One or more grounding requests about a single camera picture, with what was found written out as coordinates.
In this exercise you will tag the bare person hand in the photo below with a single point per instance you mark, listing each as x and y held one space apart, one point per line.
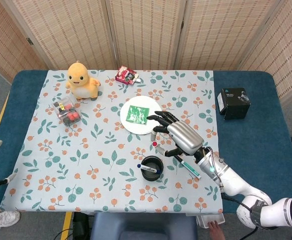
216 232

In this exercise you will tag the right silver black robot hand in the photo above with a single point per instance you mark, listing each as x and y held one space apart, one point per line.
185 137

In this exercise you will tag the red capped green marker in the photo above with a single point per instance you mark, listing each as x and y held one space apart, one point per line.
155 144

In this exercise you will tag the black capped green marker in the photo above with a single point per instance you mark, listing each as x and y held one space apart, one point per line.
190 168

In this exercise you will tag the blue capped whiteboard marker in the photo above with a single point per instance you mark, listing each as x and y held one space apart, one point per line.
148 168

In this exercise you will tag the black cup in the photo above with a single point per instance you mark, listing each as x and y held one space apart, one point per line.
152 178

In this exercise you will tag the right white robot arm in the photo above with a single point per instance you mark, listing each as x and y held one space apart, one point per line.
235 182

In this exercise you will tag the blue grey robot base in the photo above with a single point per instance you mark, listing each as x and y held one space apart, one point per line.
145 227

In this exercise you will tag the white plastic tray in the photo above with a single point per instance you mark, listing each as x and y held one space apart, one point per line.
205 218

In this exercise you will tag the green foil sachet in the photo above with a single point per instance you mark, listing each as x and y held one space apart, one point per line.
137 115

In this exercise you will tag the black cardboard box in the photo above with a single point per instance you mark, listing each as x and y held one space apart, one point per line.
235 107

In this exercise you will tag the white paper plate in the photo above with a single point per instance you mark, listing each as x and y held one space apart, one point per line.
125 120

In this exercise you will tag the white sneaker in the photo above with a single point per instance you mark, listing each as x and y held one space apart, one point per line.
1 220

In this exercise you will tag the red snack packet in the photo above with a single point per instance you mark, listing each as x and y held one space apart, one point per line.
124 75

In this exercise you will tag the clear box with red caps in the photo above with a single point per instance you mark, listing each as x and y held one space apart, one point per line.
66 112

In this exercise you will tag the floral fruit print tablecloth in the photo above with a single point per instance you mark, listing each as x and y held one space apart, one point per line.
98 190

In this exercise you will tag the woven bamboo screen panel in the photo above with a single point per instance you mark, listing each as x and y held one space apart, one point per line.
3 42
66 32
145 32
223 32
285 55

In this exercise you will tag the yellow plush dinosaur toy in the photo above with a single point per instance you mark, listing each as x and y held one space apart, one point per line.
82 85

